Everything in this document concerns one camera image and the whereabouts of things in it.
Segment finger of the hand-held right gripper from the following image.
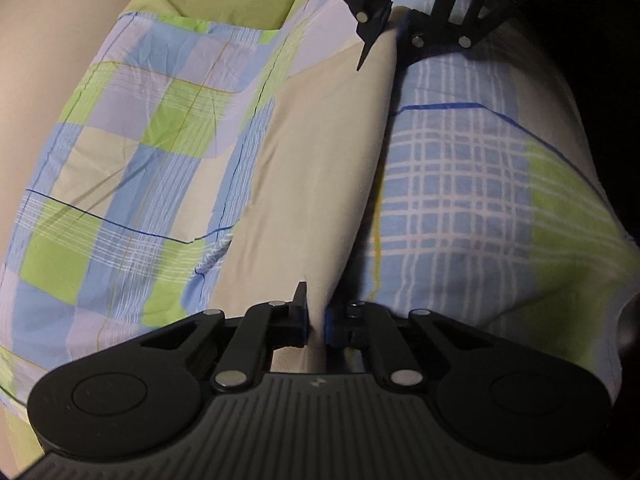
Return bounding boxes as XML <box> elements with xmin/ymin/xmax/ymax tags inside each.
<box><xmin>320</xmin><ymin>0</ymin><xmax>393</xmax><ymax>72</ymax></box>
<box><xmin>405</xmin><ymin>0</ymin><xmax>516</xmax><ymax>63</ymax></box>

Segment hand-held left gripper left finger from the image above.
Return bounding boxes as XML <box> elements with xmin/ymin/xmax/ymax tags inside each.
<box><xmin>140</xmin><ymin>281</ymin><xmax>308</xmax><ymax>391</ymax></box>

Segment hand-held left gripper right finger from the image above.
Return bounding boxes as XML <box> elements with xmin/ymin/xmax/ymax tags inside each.
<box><xmin>324</xmin><ymin>301</ymin><xmax>491</xmax><ymax>391</ymax></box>

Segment beige pants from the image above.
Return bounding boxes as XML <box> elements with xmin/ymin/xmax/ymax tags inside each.
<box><xmin>212</xmin><ymin>7</ymin><xmax>408</xmax><ymax>376</ymax></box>

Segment checked blue green blanket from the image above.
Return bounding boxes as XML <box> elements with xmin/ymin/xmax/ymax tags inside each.
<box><xmin>0</xmin><ymin>0</ymin><xmax>636</xmax><ymax>411</ymax></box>

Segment plain green pillow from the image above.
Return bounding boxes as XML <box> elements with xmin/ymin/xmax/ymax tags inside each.
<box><xmin>122</xmin><ymin>0</ymin><xmax>301</xmax><ymax>33</ymax></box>

